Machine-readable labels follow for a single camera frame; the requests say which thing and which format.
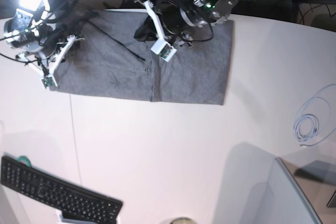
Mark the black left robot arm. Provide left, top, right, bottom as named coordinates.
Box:
left=150, top=0, right=239, bottom=41

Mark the green tape roll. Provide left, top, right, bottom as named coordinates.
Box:
left=17, top=156, right=32, bottom=167

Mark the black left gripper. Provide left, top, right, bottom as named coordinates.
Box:
left=133, top=1, right=210, bottom=42

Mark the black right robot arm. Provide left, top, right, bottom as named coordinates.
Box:
left=1, top=0, right=79, bottom=61

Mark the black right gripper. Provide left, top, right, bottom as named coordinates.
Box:
left=28, top=24, right=68, bottom=58

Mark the black computer keyboard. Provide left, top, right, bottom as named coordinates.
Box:
left=1, top=156, right=123, bottom=223

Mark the grey t-shirt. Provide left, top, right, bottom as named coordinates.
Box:
left=52, top=9, right=234, bottom=105

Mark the round metallic can top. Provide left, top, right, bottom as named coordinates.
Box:
left=170, top=217, right=196, bottom=224

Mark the coiled white cable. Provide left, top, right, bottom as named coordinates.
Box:
left=293, top=84, right=336, bottom=148

